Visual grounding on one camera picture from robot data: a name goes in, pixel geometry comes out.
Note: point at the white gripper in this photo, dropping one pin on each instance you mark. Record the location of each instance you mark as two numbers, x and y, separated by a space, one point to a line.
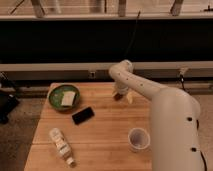
120 89

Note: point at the dark red pepper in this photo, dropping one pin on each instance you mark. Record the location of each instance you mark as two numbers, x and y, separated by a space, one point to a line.
117 97

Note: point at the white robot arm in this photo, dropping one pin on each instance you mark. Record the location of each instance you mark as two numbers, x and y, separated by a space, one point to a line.
173 120

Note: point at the yellow food piece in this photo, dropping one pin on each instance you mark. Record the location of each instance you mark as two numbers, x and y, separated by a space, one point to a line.
129 97

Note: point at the black smartphone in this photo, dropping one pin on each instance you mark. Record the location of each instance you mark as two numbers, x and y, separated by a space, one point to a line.
83 115

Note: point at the white sponge block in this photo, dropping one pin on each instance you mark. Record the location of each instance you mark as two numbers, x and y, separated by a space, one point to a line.
68 98

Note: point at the green bowl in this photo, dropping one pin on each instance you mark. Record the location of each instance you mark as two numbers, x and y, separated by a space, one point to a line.
56 95

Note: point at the white plastic bottle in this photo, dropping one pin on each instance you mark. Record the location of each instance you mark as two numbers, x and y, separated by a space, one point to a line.
64 149

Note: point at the black object at left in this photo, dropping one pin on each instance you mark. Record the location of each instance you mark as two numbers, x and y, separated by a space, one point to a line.
8 101

